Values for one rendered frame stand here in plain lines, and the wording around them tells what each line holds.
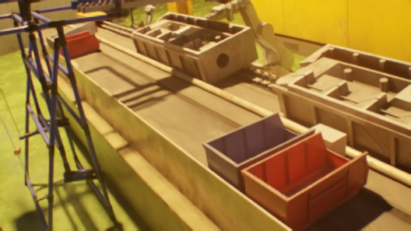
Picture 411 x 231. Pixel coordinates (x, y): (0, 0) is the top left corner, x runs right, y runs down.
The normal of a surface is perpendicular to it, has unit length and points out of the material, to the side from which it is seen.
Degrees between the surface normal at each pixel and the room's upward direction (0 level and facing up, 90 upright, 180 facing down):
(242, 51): 90
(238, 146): 88
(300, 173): 88
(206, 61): 90
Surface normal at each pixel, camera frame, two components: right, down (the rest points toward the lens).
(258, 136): 0.53, 0.26
